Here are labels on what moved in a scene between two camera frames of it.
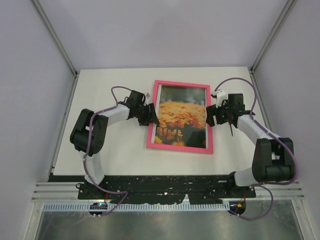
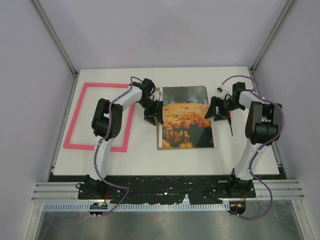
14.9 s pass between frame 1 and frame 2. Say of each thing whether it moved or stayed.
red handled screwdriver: stayed
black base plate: stayed
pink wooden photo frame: moved
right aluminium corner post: stayed
